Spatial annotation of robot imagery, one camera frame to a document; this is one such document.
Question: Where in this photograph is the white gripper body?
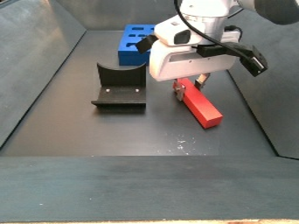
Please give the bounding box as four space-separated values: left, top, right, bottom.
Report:
150 15 240 81

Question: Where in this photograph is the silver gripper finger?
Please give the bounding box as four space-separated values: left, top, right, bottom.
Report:
173 80 186 101
196 73 212 90

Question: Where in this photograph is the red rectangular block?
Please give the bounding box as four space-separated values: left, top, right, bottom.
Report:
178 78 224 129

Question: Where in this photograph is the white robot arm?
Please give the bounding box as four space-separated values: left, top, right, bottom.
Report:
150 0 299 98

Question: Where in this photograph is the blue foam shape board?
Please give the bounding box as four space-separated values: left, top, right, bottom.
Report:
118 24 156 66

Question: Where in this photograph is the black curved fixture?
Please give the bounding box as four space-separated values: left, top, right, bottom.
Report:
91 64 146 107

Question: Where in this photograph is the black camera cable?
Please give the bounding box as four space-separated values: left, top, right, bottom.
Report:
173 0 256 60

